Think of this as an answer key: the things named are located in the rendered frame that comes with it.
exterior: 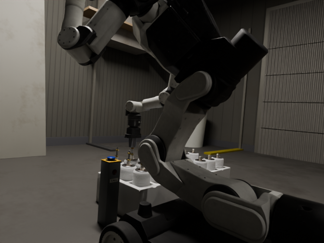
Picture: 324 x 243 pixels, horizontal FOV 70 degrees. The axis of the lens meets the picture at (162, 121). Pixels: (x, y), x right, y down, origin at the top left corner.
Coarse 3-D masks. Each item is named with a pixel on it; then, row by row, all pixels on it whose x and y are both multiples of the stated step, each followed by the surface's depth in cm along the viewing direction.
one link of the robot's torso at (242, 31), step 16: (240, 32) 71; (208, 48) 77; (224, 48) 73; (240, 48) 70; (256, 48) 69; (192, 64) 82; (224, 64) 74; (240, 64) 72; (176, 80) 86; (240, 80) 79
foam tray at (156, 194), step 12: (120, 180) 127; (132, 180) 128; (96, 192) 141; (120, 192) 124; (132, 192) 117; (144, 192) 116; (156, 192) 122; (168, 192) 130; (120, 204) 124; (132, 204) 117; (156, 204) 123
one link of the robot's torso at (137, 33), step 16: (160, 0) 86; (176, 0) 87; (192, 0) 83; (144, 16) 86; (160, 16) 86; (176, 16) 83; (192, 16) 82; (208, 16) 80; (144, 32) 89; (160, 32) 86; (176, 32) 83; (192, 32) 80; (208, 32) 82; (144, 48) 92; (160, 48) 85; (176, 48) 83; (192, 48) 85; (160, 64) 91; (176, 64) 87
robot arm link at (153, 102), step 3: (165, 90) 129; (156, 96) 138; (147, 99) 141; (150, 99) 139; (153, 99) 138; (156, 99) 136; (147, 102) 140; (150, 102) 138; (153, 102) 137; (156, 102) 136; (159, 102) 135; (147, 105) 140; (150, 105) 139; (153, 105) 138; (156, 105) 137; (159, 105) 136; (162, 105) 133; (150, 108) 142
